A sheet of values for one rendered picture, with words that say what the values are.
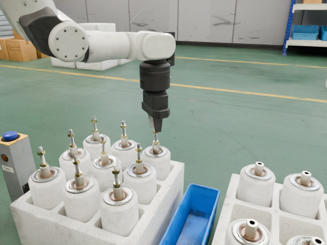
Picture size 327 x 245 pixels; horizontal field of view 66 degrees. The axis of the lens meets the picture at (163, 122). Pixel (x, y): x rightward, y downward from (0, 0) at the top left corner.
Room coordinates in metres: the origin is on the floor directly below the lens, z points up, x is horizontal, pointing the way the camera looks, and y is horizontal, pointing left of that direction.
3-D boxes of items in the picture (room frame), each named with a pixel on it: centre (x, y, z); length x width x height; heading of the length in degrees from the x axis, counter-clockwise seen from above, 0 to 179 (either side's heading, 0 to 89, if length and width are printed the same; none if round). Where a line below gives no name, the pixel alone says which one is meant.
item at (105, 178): (0.66, 0.18, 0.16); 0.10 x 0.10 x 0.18
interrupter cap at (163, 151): (0.72, 0.02, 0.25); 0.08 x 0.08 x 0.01
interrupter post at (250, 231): (0.39, -0.18, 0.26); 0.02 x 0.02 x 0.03
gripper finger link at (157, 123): (0.70, 0.02, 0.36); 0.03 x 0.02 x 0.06; 116
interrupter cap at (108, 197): (0.51, 0.11, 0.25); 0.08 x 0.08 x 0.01
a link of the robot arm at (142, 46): (0.69, 0.04, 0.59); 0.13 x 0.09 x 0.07; 129
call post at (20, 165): (0.70, 0.48, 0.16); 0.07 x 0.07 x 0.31; 68
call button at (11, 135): (0.70, 0.48, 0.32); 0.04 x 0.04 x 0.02
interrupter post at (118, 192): (0.51, 0.11, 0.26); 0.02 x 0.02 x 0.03
